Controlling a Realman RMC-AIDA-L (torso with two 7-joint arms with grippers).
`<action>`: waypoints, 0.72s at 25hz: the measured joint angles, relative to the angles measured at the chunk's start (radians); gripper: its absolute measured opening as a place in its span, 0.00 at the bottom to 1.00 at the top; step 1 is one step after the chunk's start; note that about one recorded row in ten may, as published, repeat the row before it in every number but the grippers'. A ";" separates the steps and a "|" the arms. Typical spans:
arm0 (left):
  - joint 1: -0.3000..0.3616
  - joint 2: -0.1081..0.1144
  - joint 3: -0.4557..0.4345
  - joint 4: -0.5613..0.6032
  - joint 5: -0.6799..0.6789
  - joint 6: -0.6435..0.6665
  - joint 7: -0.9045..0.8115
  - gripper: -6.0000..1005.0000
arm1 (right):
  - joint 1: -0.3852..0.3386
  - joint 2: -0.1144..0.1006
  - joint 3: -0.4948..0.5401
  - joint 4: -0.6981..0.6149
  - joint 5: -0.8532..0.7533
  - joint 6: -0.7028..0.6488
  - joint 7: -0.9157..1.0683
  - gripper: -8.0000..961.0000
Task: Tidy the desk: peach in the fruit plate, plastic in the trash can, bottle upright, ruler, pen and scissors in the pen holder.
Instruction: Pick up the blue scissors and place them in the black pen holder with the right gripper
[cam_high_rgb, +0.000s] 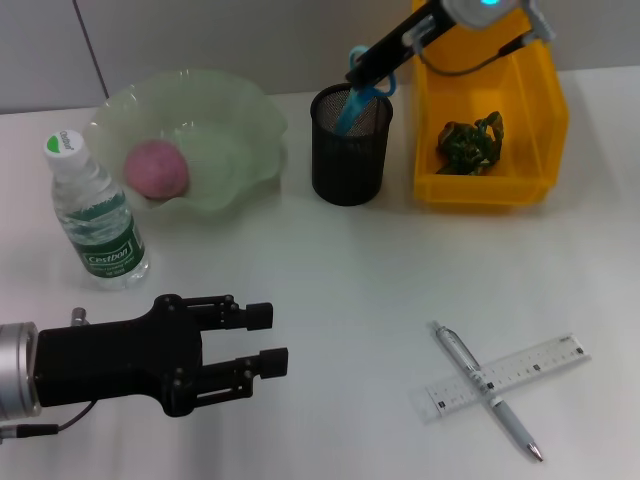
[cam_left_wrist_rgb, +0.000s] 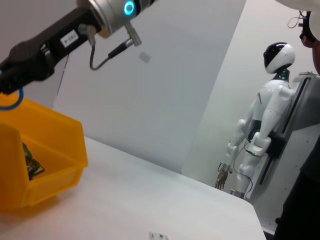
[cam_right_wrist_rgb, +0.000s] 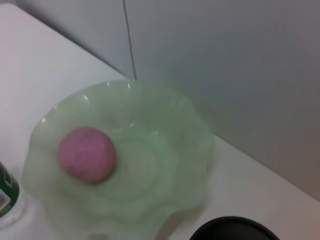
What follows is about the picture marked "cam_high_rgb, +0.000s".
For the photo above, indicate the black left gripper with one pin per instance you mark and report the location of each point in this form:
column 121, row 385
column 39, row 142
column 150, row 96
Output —
column 110, row 360

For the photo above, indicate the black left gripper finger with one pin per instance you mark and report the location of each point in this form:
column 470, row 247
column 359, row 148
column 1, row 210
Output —
column 274, row 362

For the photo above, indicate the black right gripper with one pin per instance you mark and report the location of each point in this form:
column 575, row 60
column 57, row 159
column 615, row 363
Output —
column 425, row 25

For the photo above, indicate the blue scissors with sheath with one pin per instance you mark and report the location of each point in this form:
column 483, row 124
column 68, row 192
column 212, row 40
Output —
column 350, row 112

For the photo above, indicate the green plastic wrapper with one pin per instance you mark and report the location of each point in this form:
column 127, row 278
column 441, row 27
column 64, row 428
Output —
column 467, row 145

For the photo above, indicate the green label water bottle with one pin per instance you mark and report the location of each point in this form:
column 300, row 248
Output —
column 107, row 250

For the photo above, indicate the pink peach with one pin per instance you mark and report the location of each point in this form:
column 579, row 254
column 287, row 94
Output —
column 156, row 170

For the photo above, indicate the grey retractable pen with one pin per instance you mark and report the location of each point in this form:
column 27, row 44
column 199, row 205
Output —
column 510, row 420

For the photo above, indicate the clear plastic ruler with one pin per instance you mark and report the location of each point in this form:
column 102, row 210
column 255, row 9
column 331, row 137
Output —
column 535, row 370

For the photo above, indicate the black mesh pen holder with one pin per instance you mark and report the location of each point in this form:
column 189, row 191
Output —
column 350, row 165

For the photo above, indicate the pale green glass fruit plate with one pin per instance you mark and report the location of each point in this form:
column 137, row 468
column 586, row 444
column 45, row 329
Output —
column 235, row 125

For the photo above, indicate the yellow plastic bin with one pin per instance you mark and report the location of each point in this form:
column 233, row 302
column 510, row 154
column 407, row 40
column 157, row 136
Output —
column 480, row 190

